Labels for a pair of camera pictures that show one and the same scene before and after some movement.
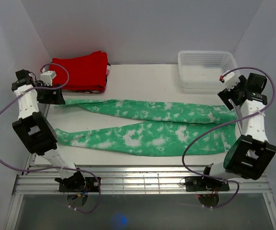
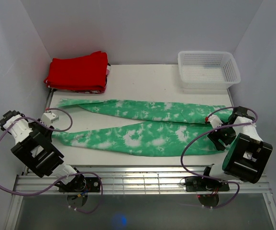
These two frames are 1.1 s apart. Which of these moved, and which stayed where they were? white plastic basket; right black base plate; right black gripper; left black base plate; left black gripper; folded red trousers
Moved: left black gripper; right black gripper
Stayed: folded red trousers; white plastic basket; left black base plate; right black base plate
